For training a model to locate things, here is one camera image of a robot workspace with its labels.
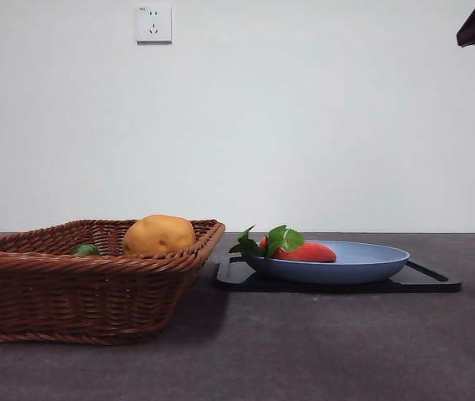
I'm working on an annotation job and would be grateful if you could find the brown wicker basket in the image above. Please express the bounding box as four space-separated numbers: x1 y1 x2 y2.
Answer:
0 218 226 347

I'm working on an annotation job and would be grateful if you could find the black rectangular tray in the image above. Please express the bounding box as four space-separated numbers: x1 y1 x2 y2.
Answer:
214 254 462 294

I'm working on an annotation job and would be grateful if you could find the orange carrot with green leaves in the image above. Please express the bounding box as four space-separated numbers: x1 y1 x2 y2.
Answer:
228 224 338 264

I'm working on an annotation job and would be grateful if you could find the yellow-brown potato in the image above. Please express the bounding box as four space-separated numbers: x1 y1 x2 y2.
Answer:
122 214 197 256

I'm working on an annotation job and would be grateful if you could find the white wall socket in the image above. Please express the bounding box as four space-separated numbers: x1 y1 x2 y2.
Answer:
136 4 173 45

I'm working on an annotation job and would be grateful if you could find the small green vegetable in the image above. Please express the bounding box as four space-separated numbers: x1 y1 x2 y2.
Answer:
69 243 101 256

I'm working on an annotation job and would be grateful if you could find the blue round plate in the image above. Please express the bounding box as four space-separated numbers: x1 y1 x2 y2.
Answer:
241 240 412 286

